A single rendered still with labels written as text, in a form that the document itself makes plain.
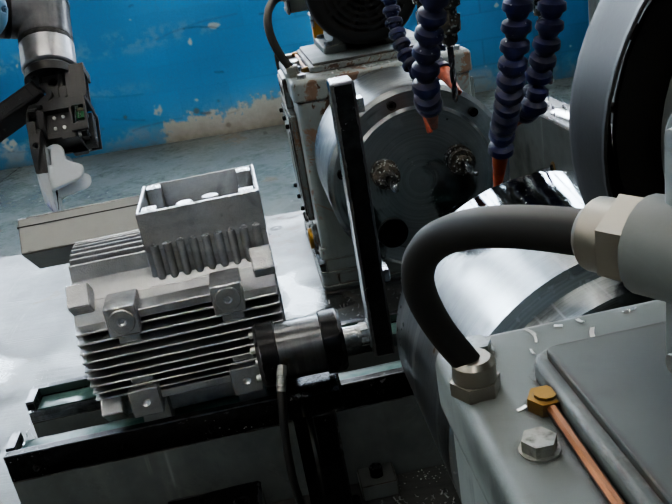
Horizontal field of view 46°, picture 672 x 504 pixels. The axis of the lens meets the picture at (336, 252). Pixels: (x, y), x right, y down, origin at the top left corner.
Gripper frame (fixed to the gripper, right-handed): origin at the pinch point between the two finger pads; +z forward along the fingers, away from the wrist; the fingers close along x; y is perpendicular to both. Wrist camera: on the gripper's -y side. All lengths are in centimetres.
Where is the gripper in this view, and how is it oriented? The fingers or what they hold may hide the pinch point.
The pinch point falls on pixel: (50, 206)
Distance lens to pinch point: 113.7
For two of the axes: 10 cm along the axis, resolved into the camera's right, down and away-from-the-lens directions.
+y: 9.8, -2.0, 0.7
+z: 2.1, 9.4, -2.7
